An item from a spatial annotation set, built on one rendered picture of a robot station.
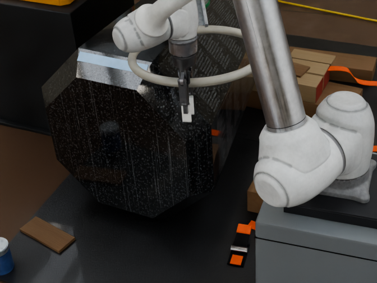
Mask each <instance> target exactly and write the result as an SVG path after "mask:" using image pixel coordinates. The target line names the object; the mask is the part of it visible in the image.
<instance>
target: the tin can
mask: <svg viewBox="0 0 377 283"><path fill-rule="evenodd" d="M14 265H15V264H14V261H13V258H12V254H11V251H10V247H9V244H8V241H7V239H5V238H2V237H0V276H1V275H5V274H7V273H9V272H11V271H12V270H13V268H14Z"/></svg>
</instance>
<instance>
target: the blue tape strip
mask: <svg viewBox="0 0 377 283"><path fill-rule="evenodd" d="M77 61H82V62H87V63H93V64H96V65H101V66H107V67H112V68H115V69H121V70H126V71H131V69H130V68H129V65H128V61H125V60H120V59H116V58H111V57H106V56H100V55H97V54H91V53H85V52H80V53H79V56H78V59H77ZM137 64H138V65H139V66H140V67H141V68H142V69H144V70H147V68H148V65H146V64H142V63H137ZM131 72H132V71H131Z"/></svg>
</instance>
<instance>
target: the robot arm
mask: <svg viewBox="0 0 377 283"><path fill-rule="evenodd" d="M233 4H234V7H235V10H236V15H237V18H238V22H239V25H240V29H241V33H242V37H243V41H244V44H245V48H246V52H247V56H248V58H249V63H250V66H251V70H252V74H253V77H254V81H255V85H256V89H257V91H258V96H259V99H260V104H261V107H262V110H263V114H264V118H265V122H266V125H265V126H264V128H263V129H262V131H261V133H260V136H259V157H258V160H259V161H258V162H257V163H256V165H255V168H254V184H255V189H256V191H257V193H258V195H259V196H260V197H261V199H262V200H263V201H265V202H266V203H268V204H269V205H271V206H273V207H288V208H289V207H294V206H298V205H300V204H303V203H305V202H307V201H309V200H310V199H312V198H314V197H315V196H317V195H318V194H321V195H327V196H331V197H337V198H344V199H350V200H355V201H357V202H360V203H368V202H369V200H370V194H369V187H370V182H371V177H372V174H373V171H374V170H375V168H376V161H375V160H373V159H371V156H372V153H373V146H374V135H375V122H374V116H373V113H372V111H371V108H370V106H369V104H368V102H366V101H365V100H364V99H363V97H362V96H360V95H359V94H357V93H354V92H349V91H339V92H335V93H333V94H331V95H328V96H327V97H326V98H325V99H324V100H323V101H322V102H321V103H320V104H319V105H318V107H317V109H316V114H314V115H313V117H312V118H311V117H309V116H307V115H306V114H305V110H304V105H303V102H302V98H301V93H300V89H299V86H298V82H297V77H296V73H295V68H294V65H293V61H292V57H291V53H290V49H289V45H288V40H287V36H286V32H285V29H284V24H283V20H282V15H281V11H280V8H279V4H278V0H233ZM198 22H199V18H198V10H197V3H196V0H157V1H156V2H155V3H153V4H144V5H142V6H140V7H139V8H138V9H136V10H134V11H133V12H131V13H129V14H128V15H127V16H126V17H124V18H122V19H121V20H119V22H118V23H116V24H115V26H114V28H113V31H112V37H113V41H114V43H115V45H116V46H117V47H118V48H119V49H120V50H122V51H123V52H127V53H135V52H141V51H144V50H147V49H149V48H152V47H155V46H156V45H159V44H161V43H163V42H164V41H166V40H168V42H169V52H170V54H172V62H173V65H174V66H175V67H178V68H179V69H180V70H179V71H178V76H179V79H178V80H177V81H178V88H179V96H180V102H179V105H180V106H181V108H182V122H192V118H191V115H194V98H193V95H195V92H193V91H194V88H189V84H190V78H193V74H192V67H193V65H195V63H196V52H197V28H198Z"/></svg>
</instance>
